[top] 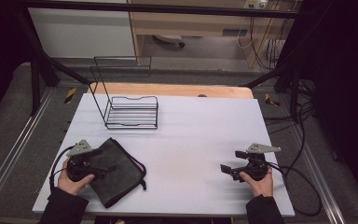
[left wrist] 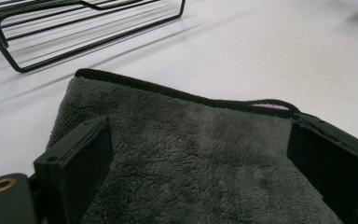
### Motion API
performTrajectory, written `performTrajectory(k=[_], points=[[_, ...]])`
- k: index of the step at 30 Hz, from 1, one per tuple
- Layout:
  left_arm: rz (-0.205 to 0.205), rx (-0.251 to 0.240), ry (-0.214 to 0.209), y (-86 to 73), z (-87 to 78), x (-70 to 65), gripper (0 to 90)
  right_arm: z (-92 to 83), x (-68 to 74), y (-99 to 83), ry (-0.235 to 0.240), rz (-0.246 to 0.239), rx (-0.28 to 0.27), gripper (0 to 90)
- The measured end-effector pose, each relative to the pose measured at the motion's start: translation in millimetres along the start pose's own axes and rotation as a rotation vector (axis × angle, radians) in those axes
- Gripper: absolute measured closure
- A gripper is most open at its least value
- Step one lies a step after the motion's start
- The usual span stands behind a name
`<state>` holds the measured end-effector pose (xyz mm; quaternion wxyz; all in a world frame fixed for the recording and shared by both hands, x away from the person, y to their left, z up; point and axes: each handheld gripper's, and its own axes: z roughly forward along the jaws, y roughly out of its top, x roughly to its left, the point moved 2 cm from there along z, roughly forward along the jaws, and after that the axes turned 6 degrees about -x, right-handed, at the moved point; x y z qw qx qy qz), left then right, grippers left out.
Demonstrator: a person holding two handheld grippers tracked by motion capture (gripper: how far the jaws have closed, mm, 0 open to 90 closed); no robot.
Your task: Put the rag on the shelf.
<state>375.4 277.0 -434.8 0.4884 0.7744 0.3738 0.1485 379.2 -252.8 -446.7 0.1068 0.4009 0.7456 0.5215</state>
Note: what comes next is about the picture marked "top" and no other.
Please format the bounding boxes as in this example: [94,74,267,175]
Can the wooden table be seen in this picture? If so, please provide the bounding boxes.
[87,82,255,100]

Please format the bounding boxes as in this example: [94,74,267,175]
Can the white cabinet panel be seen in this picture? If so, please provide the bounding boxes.
[27,7,136,59]

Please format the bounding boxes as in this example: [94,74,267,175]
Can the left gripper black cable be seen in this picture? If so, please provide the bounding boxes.
[48,145,76,191]

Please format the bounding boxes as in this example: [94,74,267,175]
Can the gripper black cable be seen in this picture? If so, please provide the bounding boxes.
[48,145,76,191]
[268,161,323,217]

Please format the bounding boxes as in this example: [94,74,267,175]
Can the hanging cables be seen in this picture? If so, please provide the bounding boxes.
[236,15,288,70]

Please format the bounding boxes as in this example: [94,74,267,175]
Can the white power strip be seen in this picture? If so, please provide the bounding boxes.
[243,0,269,9]

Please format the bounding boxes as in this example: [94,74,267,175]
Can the black floor cables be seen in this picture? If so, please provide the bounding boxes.
[262,77,317,135]

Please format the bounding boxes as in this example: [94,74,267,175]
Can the wooden desk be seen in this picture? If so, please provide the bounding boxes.
[127,0,296,68]

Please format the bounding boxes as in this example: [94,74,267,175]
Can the office chair base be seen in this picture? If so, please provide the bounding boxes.
[153,34,186,49]

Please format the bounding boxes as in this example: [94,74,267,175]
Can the dark grey fabric bag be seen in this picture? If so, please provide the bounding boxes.
[87,137,147,209]

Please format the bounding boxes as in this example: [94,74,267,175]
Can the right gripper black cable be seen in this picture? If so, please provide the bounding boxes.
[268,161,323,217]

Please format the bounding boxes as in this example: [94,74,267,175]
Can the black metal frame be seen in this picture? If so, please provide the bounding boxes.
[12,0,321,122]

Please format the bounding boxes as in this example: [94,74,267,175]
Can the aluminium rail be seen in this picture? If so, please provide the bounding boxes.
[0,87,58,214]
[292,124,347,224]

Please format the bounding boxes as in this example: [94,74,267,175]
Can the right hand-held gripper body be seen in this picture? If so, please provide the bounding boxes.
[231,143,282,182]

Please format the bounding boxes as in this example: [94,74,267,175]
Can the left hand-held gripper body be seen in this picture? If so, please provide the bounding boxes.
[65,139,106,183]

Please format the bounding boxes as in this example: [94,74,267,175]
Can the person's left hand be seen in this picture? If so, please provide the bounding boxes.
[57,158,96,196]

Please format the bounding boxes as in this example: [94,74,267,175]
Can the person's right hand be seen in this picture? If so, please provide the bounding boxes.
[239,166,274,198]

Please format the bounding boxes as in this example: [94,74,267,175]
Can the black wire rack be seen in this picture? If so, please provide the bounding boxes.
[89,55,159,131]

